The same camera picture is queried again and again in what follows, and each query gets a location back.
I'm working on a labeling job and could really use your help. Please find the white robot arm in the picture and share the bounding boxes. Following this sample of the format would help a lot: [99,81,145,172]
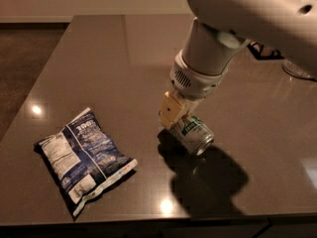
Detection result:
[159,0,317,129]

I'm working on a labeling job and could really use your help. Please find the black wire basket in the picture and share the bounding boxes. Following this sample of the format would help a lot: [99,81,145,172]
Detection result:
[248,42,283,60]

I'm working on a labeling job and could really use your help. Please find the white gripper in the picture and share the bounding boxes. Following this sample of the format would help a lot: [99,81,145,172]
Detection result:
[158,52,227,130]

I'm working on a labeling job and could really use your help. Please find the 7up soda can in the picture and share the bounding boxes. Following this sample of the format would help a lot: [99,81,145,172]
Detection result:
[168,113,214,156]

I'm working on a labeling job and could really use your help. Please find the blue white chip bag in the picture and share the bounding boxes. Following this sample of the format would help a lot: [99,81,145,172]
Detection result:
[34,107,138,217]

